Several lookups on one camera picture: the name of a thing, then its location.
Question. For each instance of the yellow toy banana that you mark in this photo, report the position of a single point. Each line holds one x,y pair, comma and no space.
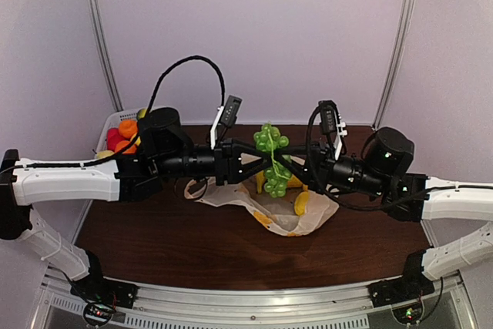
269,182

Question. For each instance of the cream printed plastic bag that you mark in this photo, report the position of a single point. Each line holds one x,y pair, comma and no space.
275,214

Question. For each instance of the orange toy fruit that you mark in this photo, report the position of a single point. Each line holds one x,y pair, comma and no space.
128,128

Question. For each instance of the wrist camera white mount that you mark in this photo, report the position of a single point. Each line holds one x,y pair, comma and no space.
225,119
333,127

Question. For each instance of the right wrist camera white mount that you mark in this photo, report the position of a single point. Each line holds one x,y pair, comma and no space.
333,127

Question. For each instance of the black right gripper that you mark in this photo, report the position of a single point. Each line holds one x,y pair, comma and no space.
323,163

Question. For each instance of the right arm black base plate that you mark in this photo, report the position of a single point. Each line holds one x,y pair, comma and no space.
398,290

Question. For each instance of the green toy grape bunch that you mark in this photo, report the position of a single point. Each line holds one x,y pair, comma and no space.
268,140

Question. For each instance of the large yellow toy lemon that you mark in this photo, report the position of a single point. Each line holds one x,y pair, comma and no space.
301,202

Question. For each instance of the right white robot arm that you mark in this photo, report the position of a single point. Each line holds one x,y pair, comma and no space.
418,197

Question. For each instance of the left round circuit board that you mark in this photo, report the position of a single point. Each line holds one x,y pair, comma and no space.
97,314

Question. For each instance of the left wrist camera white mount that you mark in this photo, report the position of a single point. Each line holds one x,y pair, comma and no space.
225,119

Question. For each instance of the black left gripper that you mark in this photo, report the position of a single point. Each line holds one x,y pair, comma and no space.
226,160

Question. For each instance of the white perforated plastic basket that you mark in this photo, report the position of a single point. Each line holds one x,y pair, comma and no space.
113,121

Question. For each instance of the red toy fruit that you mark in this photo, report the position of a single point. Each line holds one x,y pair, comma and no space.
113,138

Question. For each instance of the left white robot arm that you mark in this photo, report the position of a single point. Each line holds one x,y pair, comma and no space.
24,182

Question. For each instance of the right round circuit board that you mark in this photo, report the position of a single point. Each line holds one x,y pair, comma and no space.
408,314

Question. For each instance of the yellow green toy fruit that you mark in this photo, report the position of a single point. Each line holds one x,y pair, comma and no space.
141,113

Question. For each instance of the right aluminium frame post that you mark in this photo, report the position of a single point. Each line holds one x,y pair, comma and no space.
406,12

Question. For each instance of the aluminium front rail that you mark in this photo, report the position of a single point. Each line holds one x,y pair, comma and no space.
344,306

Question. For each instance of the pale yellow toy fruit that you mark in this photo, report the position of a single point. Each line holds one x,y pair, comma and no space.
103,154

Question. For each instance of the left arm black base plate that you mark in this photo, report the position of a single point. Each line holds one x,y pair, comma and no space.
109,292

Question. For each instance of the round circuit board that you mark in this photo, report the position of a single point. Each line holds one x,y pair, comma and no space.
408,314
97,314

